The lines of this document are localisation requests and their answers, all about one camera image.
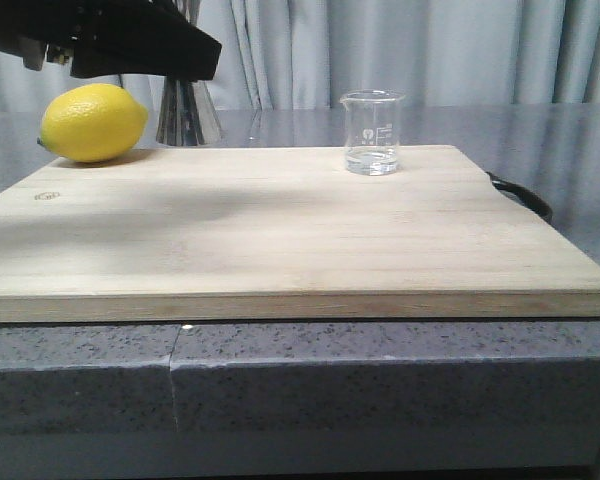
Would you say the black cutting board handle strap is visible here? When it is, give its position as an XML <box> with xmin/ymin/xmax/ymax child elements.
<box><xmin>484</xmin><ymin>171</ymin><xmax>554</xmax><ymax>225</ymax></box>

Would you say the clear glass beaker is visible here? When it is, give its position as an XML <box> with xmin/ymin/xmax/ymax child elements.
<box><xmin>339</xmin><ymin>89</ymin><xmax>405</xmax><ymax>176</ymax></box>

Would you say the grey curtain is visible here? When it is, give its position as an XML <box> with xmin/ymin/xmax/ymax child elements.
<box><xmin>0</xmin><ymin>0</ymin><xmax>600</xmax><ymax>114</ymax></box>

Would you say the yellow lemon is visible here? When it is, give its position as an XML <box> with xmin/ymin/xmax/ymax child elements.
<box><xmin>38</xmin><ymin>83</ymin><xmax>148</xmax><ymax>163</ymax></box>

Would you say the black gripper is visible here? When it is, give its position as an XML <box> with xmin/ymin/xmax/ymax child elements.
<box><xmin>0</xmin><ymin>1</ymin><xmax>222</xmax><ymax>81</ymax></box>

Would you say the wooden cutting board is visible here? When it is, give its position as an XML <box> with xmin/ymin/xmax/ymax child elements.
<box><xmin>0</xmin><ymin>145</ymin><xmax>600</xmax><ymax>323</ymax></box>

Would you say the steel double jigger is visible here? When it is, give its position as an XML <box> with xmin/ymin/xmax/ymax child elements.
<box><xmin>154</xmin><ymin>0</ymin><xmax>224</xmax><ymax>147</ymax></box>

